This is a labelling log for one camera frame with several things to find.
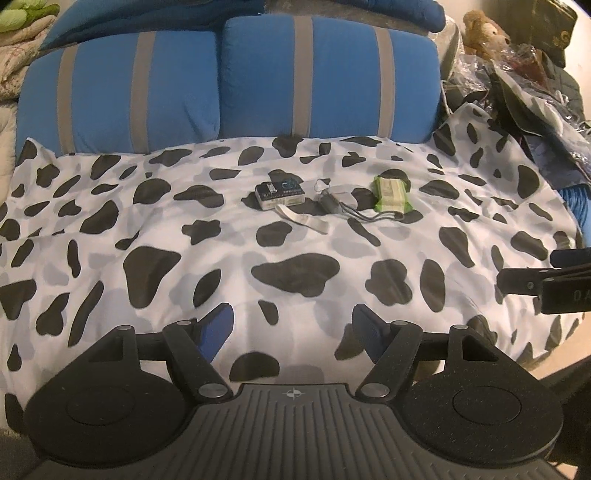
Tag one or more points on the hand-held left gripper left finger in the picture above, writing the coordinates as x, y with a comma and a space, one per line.
216, 330

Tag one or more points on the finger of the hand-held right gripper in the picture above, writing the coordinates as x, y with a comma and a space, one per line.
521, 281
572, 257

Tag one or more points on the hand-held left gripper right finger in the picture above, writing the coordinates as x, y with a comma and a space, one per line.
369, 330

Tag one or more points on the cow print blanket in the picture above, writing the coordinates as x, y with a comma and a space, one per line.
184, 230

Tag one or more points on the green wipes packet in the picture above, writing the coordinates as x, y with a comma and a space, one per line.
391, 194

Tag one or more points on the small black white box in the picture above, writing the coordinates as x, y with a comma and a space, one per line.
279, 194

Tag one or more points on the pile of clothes and bags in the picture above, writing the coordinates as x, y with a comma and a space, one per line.
531, 101

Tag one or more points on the dark bag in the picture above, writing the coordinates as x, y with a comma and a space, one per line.
551, 23

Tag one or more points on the brown teddy bear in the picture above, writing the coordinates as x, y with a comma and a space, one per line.
485, 32

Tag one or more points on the blue grey striped pillow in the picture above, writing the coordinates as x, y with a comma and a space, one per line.
120, 92
323, 78

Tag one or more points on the dark blue pillow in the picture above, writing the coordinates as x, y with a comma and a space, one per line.
397, 11

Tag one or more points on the beige quilt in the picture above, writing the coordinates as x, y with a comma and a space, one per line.
18, 60

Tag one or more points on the green plush toy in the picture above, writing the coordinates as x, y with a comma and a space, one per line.
23, 14

